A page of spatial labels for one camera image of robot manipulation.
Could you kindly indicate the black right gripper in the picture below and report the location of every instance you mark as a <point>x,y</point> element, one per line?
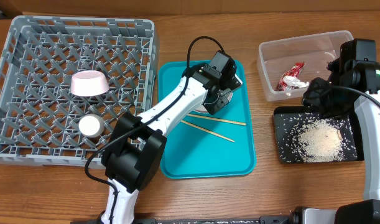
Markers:
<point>315,94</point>

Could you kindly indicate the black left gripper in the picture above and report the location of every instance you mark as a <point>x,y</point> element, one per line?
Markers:
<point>214,106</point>

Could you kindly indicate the pink white tissue waste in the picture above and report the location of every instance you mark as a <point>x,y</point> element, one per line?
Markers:
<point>294,82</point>

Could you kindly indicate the red white wrapper waste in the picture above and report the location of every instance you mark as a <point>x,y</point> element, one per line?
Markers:
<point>294,71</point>

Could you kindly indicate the small pink bowl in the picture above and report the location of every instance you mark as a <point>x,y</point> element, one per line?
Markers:
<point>89,83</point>

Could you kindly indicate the white plastic cup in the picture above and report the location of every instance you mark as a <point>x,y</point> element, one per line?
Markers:
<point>91,125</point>

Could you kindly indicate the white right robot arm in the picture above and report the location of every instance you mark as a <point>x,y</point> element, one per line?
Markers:
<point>352,87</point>

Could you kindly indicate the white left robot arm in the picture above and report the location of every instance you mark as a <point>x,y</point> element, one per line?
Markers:
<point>133,154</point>

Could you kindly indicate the grey plastic dishwasher rack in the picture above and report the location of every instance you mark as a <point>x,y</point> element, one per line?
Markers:
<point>39,115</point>

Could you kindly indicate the large white pink plate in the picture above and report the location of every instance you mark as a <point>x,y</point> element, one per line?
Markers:
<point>202,109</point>

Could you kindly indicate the black tray with rice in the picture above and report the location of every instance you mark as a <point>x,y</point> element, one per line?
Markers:
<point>303,136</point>

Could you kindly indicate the wooden chopstick left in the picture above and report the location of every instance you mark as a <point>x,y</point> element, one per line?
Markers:
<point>207,131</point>

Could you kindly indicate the teal plastic tray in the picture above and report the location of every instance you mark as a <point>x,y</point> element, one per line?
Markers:
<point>191,153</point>

